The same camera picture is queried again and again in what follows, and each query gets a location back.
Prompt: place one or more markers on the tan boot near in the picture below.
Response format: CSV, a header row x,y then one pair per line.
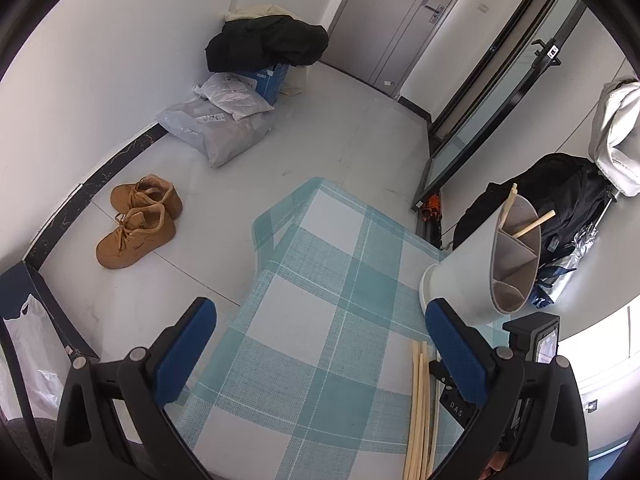
x,y
138,232

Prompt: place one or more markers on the blue cardboard box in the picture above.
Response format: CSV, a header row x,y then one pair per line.
x,y
267,82

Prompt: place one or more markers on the teal plaid placemat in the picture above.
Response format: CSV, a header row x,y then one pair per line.
x,y
312,380

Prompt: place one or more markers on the black backpack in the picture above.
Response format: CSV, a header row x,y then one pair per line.
x,y
571,186

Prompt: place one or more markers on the tan boot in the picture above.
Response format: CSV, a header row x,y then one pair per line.
x,y
148,191
138,232

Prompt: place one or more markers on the person's right hand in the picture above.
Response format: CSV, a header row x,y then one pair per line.
x,y
495,464

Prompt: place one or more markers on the white plastic bags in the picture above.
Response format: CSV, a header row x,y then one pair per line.
x,y
232,95

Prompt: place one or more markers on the tan boot far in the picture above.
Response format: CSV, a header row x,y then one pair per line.
x,y
148,191

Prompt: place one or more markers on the black jacket pile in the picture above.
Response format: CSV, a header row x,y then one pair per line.
x,y
254,44

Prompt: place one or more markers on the grey parcel bag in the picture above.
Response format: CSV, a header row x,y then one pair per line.
x,y
213,132

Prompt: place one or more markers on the white utensil holder grey dividers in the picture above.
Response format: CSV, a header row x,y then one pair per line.
x,y
491,274

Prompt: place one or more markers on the glass sliding door black frame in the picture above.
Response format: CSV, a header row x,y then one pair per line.
x,y
529,43

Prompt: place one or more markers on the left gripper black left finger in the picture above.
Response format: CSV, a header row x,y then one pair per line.
x,y
157,375

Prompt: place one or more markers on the silver blue folded umbrella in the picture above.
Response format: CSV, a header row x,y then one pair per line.
x,y
554,276

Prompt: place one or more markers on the grey entrance door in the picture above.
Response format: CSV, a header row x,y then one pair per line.
x,y
378,42

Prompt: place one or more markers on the wooden chopstick on mat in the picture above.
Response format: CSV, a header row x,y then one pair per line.
x,y
413,461
425,409

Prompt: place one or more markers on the white hanging garment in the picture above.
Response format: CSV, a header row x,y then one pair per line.
x,y
614,143

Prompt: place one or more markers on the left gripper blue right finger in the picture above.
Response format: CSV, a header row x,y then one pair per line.
x,y
469,360

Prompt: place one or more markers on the white plastic bag lower left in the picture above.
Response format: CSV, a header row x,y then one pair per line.
x,y
43,360

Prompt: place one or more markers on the chopstick in holder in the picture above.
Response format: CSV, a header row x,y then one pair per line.
x,y
508,203
534,225

